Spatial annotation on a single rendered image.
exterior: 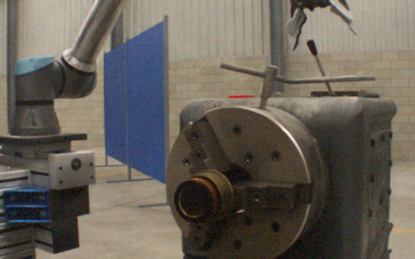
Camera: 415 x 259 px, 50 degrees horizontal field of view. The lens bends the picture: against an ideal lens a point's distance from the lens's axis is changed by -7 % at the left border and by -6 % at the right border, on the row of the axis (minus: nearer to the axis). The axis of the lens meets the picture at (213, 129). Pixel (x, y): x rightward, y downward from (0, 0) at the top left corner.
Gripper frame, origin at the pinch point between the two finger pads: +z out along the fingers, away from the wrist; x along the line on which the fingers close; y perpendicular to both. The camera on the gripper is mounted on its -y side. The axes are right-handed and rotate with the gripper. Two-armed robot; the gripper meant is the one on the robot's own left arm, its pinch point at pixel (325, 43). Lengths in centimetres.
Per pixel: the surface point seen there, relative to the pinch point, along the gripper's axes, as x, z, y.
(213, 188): -13.6, 24.4, 32.6
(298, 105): -8.0, 12.0, 2.6
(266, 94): -8.7, 9.6, 16.5
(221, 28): -537, -273, -947
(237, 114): -13.5, 12.4, 20.3
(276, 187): -6.2, 26.4, 24.1
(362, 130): 5.1, 19.7, 1.8
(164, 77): -313, -74, -366
